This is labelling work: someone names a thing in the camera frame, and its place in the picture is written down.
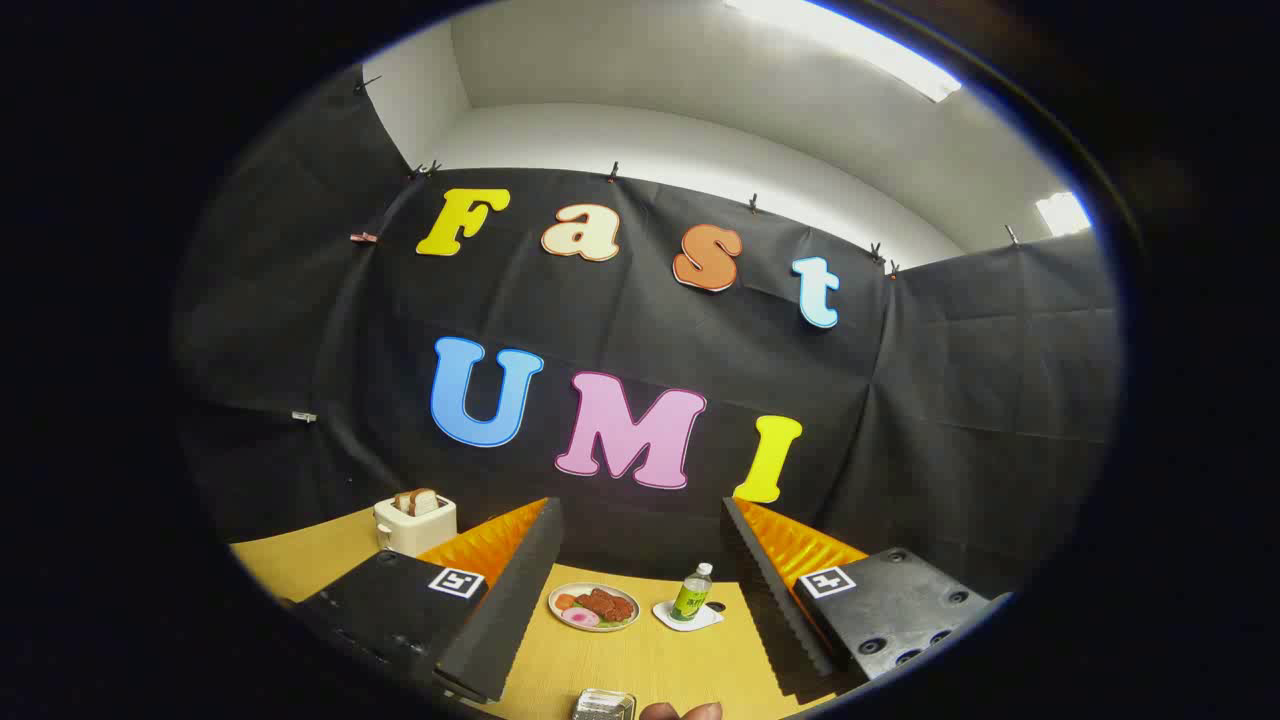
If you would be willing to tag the pink ham slice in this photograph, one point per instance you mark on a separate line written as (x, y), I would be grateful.
(580, 617)

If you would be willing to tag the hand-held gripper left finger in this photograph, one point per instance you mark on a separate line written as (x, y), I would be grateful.
(510, 620)

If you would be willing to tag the small toast bread slice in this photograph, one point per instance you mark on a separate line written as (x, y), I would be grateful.
(403, 503)

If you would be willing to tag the small ceiling light panel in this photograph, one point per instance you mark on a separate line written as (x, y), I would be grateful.
(1062, 214)

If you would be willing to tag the long ceiling light panel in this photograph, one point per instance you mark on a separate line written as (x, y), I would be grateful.
(850, 45)

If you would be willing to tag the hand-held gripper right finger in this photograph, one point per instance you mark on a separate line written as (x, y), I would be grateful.
(775, 600)

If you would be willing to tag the row of black cloth clips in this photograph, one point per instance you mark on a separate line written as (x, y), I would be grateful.
(612, 173)

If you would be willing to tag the beige round food plate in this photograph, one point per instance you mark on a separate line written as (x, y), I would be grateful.
(555, 610)

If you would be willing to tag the brown grilled meat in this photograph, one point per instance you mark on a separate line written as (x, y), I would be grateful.
(606, 605)

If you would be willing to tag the cream white toaster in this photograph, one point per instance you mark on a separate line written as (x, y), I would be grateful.
(415, 532)

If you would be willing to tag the large toast bread slice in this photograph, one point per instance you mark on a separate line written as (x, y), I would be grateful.
(424, 501)

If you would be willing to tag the white square coaster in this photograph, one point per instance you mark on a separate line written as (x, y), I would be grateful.
(664, 615)

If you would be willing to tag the green label drink bottle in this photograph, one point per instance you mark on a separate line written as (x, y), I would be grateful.
(690, 598)

